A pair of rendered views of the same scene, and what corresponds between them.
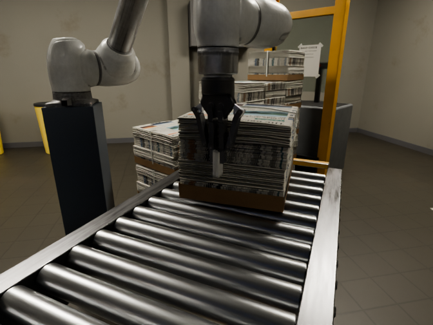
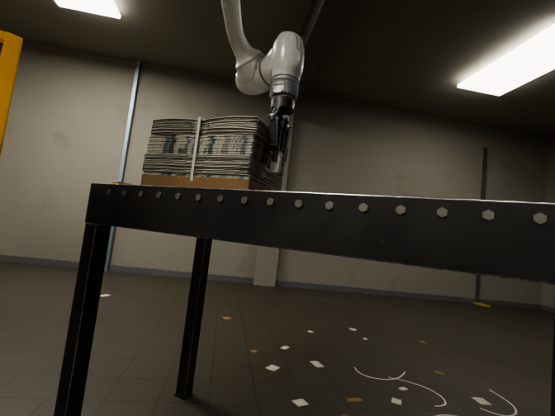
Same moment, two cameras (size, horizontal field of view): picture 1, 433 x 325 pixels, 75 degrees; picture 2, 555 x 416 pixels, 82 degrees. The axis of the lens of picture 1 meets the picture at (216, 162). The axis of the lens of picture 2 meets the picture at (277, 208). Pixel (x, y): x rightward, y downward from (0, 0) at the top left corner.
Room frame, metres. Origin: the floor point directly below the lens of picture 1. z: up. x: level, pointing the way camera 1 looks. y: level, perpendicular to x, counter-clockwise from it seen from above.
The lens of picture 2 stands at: (0.59, 0.96, 0.70)
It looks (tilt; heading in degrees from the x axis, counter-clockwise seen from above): 5 degrees up; 272
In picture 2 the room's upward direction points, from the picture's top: 6 degrees clockwise
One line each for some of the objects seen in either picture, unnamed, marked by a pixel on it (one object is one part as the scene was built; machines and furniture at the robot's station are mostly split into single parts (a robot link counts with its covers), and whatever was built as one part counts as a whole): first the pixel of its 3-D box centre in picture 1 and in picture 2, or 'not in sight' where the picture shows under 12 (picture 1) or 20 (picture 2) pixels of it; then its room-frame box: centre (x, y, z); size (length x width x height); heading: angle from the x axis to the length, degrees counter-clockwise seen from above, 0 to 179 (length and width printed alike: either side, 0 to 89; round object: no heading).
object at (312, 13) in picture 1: (303, 14); not in sight; (2.82, -0.79, 1.62); 0.75 x 0.06 x 0.06; 49
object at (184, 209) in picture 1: (222, 220); not in sight; (0.65, -0.02, 0.77); 0.47 x 0.05 x 0.05; 66
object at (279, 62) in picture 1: (272, 128); not in sight; (2.50, -0.50, 0.65); 0.39 x 0.30 x 1.29; 49
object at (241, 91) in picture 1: (230, 99); not in sight; (2.05, -0.11, 0.95); 0.38 x 0.29 x 0.23; 50
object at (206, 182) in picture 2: (235, 186); (245, 193); (0.75, -0.06, 0.83); 0.29 x 0.16 x 0.04; 72
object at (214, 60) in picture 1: (218, 63); (284, 91); (0.66, 0.00, 1.16); 0.09 x 0.09 x 0.06
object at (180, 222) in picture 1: (212, 233); not in sight; (0.59, 0.01, 0.77); 0.47 x 0.05 x 0.05; 66
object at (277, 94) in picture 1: (254, 96); not in sight; (2.28, -0.30, 0.95); 0.38 x 0.29 x 0.23; 48
